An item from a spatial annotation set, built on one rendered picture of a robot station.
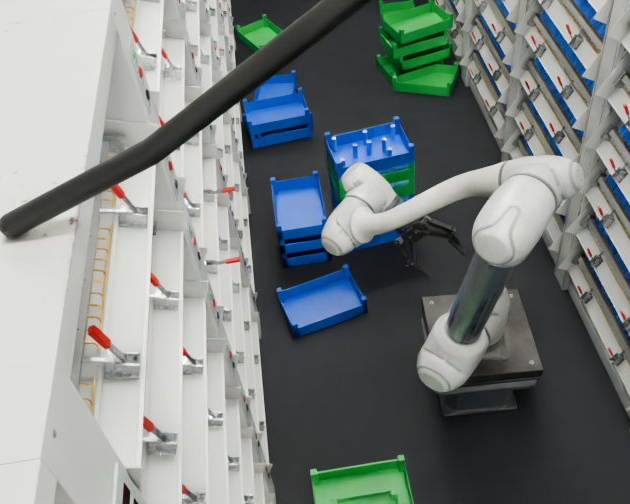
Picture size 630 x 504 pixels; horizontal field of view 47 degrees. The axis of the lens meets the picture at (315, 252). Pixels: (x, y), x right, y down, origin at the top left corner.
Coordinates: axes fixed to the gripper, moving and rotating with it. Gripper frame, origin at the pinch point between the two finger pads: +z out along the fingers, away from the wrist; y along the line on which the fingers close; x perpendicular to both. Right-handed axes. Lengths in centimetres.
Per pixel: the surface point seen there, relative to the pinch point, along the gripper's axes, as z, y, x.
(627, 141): 13, -56, -28
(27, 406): -74, -47, 151
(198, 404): -47, 1, 101
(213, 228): -60, 21, 36
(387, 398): 28, 52, 4
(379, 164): -24, 21, -57
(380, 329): 18, 53, -24
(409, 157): -17, 12, -62
